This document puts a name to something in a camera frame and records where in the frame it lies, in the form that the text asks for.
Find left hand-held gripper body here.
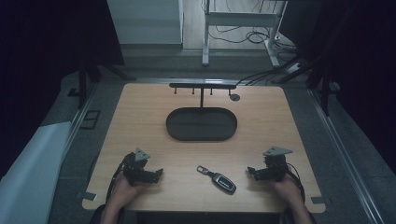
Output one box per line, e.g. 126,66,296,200
122,147,160,188

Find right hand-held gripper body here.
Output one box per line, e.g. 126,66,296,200
252,146,294,183

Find black car key fob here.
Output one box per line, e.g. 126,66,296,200
196,164,237,194

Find black key rack with tray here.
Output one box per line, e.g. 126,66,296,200
165,82,238,143

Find person's left hand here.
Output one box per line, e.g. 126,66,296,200
109,173,150,210

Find person's right hand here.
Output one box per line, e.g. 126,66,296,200
269,177,304,210

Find grey tape piece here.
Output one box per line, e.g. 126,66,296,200
311,196,332,205
76,190,98,203

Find black stand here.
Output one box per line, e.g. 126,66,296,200
67,60,137,110
274,55,342,117

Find white sheet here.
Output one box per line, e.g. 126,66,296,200
0,120,73,224

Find white cabinet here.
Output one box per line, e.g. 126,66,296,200
106,0,185,46

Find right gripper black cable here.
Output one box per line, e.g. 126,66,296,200
285,162,306,203

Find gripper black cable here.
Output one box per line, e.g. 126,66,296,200
105,152,134,203
285,162,306,203

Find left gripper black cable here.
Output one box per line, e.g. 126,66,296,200
105,152,134,203

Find black floor cables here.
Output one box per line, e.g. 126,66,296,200
200,0,309,87

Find white metal desk frame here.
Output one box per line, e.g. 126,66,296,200
201,0,289,68

